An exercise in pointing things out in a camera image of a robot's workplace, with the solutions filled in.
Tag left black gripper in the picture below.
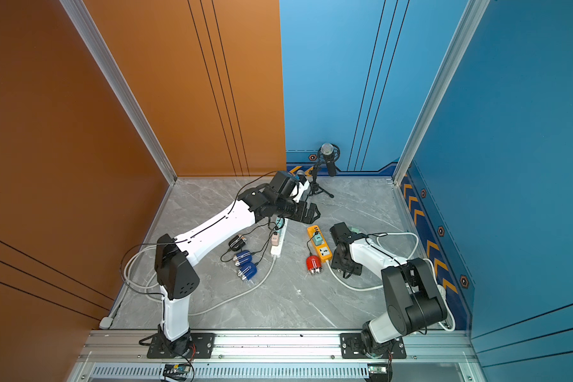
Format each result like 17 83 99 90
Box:
274 200 322 224

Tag teal USB charger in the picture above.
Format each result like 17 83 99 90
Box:
312 229 323 243

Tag yellow power strip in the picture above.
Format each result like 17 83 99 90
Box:
307 225 333 264

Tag red electric shaver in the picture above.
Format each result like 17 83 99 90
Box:
306 255 322 275

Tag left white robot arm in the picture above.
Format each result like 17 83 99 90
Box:
154 185 321 357

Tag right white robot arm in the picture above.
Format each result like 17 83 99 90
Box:
330 222 456 359

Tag black electric shaver left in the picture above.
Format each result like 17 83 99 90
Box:
229 235 247 252

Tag blue electric shaver upper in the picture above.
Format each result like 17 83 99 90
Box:
232 251 252 267

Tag blue electric shaver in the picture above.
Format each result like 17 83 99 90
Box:
232 251 252 267
237 262 258 280

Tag blue electric shaver lower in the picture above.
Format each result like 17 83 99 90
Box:
237 262 258 280

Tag white power strip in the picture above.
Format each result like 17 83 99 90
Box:
271 217 287 258

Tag black microphone on tripod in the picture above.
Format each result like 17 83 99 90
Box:
306 143 341 198

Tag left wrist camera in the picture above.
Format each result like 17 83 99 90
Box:
269 171 310 202

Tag black shaver cable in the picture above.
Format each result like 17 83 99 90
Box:
219 221 279 264

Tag white cable of yellow strip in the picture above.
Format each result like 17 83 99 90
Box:
325 231 457 333

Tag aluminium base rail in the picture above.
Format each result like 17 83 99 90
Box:
68 329 485 381

